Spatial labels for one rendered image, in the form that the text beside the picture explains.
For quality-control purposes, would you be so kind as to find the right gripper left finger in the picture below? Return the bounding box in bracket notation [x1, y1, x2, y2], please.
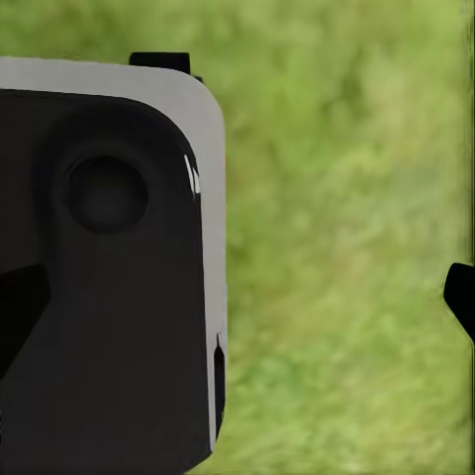
[0, 263, 51, 383]

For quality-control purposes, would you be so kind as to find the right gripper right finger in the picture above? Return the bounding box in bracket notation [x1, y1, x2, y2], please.
[443, 263, 475, 342]

